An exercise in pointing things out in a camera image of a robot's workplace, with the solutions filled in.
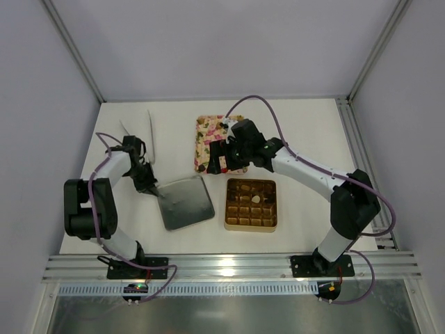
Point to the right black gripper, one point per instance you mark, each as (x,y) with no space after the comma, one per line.
(215,157)

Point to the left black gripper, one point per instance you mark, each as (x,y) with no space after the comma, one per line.
(146,183)

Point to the silver tin lid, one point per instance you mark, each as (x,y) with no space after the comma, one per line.
(184,203)

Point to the metal tongs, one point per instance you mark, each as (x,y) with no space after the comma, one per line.
(139,124)

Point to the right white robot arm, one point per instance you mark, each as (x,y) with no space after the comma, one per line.
(353,200)

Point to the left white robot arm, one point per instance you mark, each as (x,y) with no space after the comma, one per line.
(90,212)

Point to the gold chocolate box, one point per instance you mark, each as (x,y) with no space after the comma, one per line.
(243,215)

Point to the floral tray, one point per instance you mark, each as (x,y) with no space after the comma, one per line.
(208,129)

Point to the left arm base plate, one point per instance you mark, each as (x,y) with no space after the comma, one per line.
(119,270)

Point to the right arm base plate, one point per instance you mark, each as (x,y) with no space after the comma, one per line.
(309,266)

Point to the slotted cable duct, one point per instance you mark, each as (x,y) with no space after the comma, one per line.
(139,290)

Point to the aluminium rail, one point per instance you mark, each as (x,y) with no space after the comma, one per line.
(387,264)

